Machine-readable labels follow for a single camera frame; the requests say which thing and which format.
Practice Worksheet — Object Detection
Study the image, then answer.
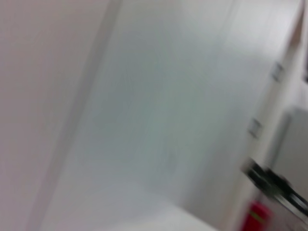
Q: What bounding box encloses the black metal bar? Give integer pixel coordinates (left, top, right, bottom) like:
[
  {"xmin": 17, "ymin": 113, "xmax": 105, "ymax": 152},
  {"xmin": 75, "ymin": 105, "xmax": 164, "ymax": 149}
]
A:
[{"xmin": 241, "ymin": 156, "xmax": 308, "ymax": 218}]

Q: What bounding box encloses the grey wall box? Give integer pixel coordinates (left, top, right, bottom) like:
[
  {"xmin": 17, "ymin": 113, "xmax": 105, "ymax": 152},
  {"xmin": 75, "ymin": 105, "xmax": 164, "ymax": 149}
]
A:
[{"xmin": 271, "ymin": 107, "xmax": 308, "ymax": 179}]

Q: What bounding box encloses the red fire extinguisher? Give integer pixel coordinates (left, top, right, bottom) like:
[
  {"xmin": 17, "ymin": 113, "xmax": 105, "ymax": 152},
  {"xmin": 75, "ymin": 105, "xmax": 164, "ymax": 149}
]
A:
[{"xmin": 242, "ymin": 201, "xmax": 271, "ymax": 231}]

